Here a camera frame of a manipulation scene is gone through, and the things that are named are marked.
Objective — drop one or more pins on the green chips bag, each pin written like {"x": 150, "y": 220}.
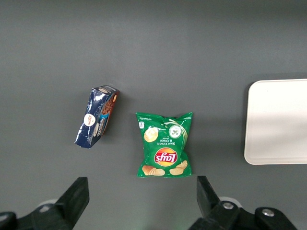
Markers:
{"x": 164, "y": 146}

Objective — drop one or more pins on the beige plastic tray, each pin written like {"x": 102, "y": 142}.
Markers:
{"x": 275, "y": 122}

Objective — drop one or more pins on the blue chocolate biscuit box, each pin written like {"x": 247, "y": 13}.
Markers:
{"x": 96, "y": 119}

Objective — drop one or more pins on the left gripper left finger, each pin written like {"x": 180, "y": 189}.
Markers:
{"x": 72, "y": 206}

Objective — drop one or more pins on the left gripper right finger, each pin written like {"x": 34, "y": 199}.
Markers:
{"x": 208, "y": 206}

